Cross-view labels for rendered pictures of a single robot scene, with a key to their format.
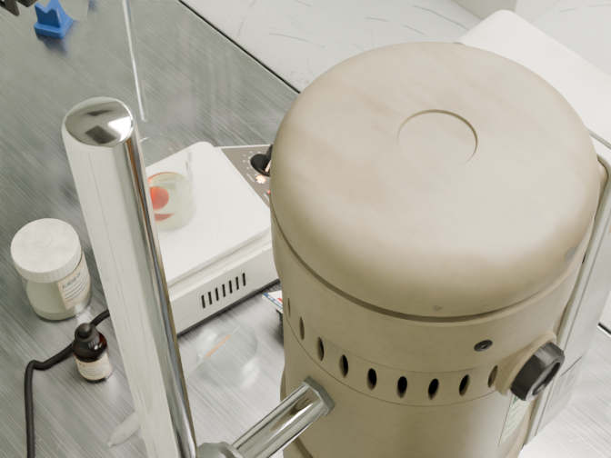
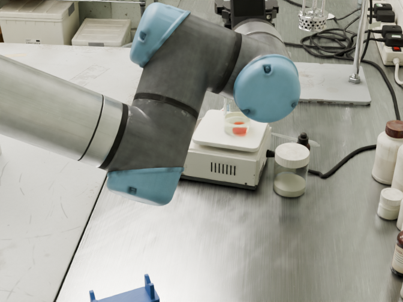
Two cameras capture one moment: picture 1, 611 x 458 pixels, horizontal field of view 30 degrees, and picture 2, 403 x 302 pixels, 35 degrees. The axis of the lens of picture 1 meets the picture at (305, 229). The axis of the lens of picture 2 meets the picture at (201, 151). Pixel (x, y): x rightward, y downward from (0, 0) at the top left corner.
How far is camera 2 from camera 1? 1.57 m
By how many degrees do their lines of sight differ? 85
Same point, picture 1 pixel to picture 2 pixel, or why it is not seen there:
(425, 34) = (20, 174)
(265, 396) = not seen: hidden behind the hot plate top
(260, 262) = not seen: hidden behind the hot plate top
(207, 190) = (215, 126)
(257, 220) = (213, 112)
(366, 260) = not seen: outside the picture
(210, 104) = (139, 209)
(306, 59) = (75, 197)
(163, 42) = (112, 248)
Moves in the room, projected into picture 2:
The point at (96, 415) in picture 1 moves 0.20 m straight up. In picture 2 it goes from (315, 154) to (325, 59)
